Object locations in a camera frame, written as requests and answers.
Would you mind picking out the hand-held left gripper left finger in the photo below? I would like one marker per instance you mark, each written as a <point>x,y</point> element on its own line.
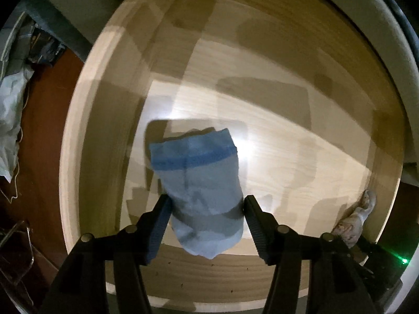
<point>160,225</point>

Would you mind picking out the green plaid cloth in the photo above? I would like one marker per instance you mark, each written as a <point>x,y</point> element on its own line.
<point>19,45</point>

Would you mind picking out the dark patterned cloth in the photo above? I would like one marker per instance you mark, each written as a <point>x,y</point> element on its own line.
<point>45,50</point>

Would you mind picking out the white patterned underwear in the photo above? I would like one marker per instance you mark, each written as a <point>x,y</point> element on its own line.
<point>353,222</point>

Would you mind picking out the light wooden drawer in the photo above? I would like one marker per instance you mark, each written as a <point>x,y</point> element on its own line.
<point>294,121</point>

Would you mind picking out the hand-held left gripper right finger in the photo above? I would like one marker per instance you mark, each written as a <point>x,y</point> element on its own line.
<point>255,229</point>

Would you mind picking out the white plastic bag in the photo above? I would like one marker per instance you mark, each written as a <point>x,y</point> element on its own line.
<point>9,121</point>

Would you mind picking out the light blue underwear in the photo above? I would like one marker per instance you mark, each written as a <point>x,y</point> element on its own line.
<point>199,176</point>

